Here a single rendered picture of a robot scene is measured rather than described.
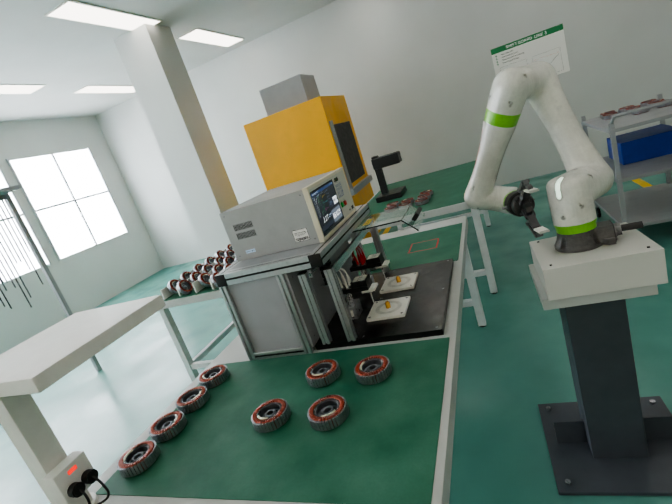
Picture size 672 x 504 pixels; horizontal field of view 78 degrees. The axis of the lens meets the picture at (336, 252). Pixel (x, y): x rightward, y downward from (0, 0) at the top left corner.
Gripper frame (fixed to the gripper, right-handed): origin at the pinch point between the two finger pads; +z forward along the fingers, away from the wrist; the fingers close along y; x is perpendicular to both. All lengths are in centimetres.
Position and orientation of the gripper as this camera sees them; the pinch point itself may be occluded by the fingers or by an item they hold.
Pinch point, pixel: (538, 211)
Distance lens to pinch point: 148.4
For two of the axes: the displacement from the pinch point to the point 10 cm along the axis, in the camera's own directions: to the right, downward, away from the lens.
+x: 9.3, -2.8, -2.1
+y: -3.2, -9.3, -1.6
